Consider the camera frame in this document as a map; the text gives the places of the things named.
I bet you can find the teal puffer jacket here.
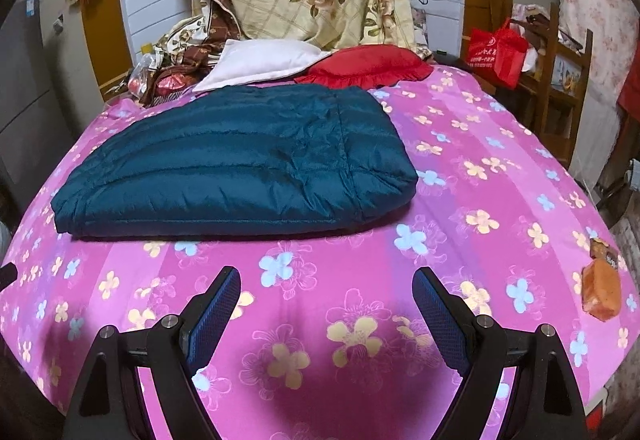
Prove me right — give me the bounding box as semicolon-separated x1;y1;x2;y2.
51;85;419;238

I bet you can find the red shopping bag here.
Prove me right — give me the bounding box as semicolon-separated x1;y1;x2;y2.
466;18;530;88

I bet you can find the brown floral blanket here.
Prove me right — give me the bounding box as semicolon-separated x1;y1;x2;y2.
137;0;246;108

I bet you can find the grey refrigerator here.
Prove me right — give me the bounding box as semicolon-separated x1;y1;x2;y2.
0;0;66;211

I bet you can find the wooden shelf rack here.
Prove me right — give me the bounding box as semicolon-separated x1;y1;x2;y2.
510;3;593;168

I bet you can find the orange snack packet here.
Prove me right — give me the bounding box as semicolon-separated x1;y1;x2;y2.
581;239;622;322

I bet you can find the white pillow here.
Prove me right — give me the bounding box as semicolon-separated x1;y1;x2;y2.
192;39;333;93

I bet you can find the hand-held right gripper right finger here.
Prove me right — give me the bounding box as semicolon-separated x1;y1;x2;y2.
412;267;586;440

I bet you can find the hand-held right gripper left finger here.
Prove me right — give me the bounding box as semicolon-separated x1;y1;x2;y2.
62;266;241;440

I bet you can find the pink floral curtain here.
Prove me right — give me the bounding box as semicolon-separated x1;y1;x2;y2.
557;0;640;186

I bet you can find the red ruffled pillow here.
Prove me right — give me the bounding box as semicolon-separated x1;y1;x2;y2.
294;45;435;88

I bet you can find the pink floral bed sheet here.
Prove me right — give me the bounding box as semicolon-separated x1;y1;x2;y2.
0;63;631;440

